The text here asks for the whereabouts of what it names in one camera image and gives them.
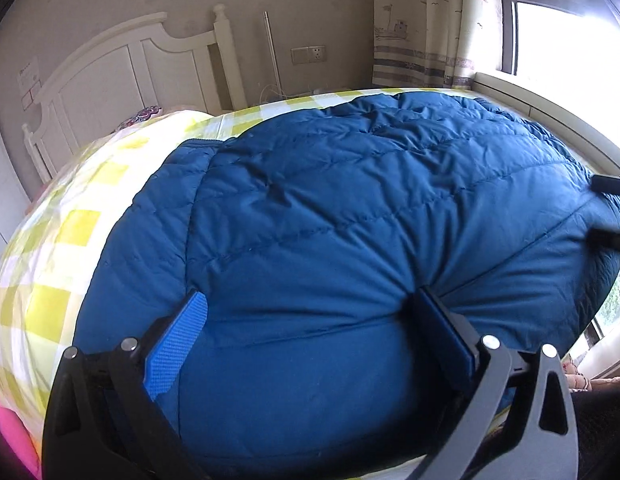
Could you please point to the silver lamp pole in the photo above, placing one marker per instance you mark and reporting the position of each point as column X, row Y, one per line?
column 273, row 55

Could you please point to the white window sill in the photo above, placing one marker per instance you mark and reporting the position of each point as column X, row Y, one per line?
column 545, row 110

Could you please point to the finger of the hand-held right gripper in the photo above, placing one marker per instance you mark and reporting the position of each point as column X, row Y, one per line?
column 610, row 240
column 610, row 183

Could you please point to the white wooden headboard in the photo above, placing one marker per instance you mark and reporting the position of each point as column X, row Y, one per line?
column 114, row 80

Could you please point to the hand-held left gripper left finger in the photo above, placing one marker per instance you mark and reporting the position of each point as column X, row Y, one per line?
column 172, row 350

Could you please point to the paper wall notice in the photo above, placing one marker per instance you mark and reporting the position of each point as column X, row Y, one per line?
column 29, row 82

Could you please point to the blue puffer jacket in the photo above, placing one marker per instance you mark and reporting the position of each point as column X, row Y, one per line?
column 340, row 200

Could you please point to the red blue patterned pillow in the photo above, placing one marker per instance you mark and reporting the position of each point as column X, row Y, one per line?
column 139, row 117

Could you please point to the person's dark clothing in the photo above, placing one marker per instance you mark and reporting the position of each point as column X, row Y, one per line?
column 602, row 435

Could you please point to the wall socket panel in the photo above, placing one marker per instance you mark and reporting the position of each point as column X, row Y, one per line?
column 308, row 54

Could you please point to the yellow white checked bedsheet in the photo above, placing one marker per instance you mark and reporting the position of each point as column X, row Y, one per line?
column 64, row 240

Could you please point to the pink cloth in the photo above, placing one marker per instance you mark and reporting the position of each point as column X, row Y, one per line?
column 12, row 435

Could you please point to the window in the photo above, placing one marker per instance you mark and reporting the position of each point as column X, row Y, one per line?
column 565, row 45

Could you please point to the boat print curtain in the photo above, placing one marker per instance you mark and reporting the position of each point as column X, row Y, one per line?
column 420, row 25

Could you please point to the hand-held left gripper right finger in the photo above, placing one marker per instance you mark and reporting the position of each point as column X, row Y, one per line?
column 447, row 340

